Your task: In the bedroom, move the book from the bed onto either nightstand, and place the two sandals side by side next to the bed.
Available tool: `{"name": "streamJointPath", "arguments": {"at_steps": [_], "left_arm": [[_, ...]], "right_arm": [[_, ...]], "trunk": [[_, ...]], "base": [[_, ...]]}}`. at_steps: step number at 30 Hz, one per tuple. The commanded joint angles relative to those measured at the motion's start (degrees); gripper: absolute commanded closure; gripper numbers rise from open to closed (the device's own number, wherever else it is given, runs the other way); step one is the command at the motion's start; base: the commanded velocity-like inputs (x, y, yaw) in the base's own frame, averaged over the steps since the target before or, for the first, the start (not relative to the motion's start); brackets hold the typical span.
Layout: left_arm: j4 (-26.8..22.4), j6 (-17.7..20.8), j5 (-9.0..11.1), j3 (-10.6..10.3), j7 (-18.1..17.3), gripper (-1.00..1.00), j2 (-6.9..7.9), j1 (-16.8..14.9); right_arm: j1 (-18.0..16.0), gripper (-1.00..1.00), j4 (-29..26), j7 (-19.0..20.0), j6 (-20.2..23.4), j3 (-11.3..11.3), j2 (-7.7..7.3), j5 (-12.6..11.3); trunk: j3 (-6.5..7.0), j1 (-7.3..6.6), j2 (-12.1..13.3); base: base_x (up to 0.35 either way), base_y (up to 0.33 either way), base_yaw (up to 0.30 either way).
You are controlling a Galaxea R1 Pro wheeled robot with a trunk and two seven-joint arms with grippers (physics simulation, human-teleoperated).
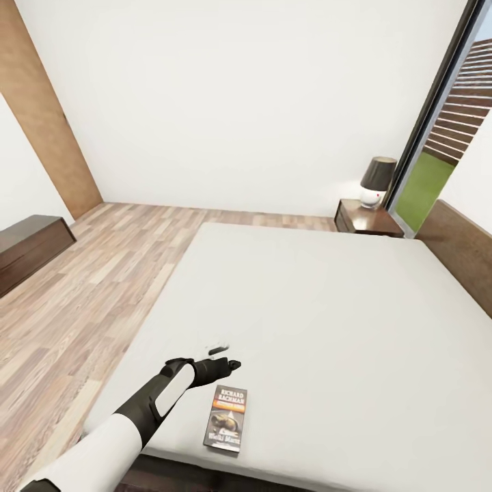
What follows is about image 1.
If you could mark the hardback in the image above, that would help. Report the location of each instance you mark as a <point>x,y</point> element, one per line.
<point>225,424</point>

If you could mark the nightstand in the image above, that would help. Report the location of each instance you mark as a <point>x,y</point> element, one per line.
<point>353,218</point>

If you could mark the fixed window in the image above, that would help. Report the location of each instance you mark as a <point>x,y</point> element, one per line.
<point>457,104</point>

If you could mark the table lamp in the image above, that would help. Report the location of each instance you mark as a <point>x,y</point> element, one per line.
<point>378,178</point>

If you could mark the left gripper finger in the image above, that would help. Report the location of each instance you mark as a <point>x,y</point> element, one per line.
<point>234,364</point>

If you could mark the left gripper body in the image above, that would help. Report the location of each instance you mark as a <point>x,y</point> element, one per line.
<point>216,369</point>

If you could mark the bed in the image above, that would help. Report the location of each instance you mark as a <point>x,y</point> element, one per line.
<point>367,361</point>

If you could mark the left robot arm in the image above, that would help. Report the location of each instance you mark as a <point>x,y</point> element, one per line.
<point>100,461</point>

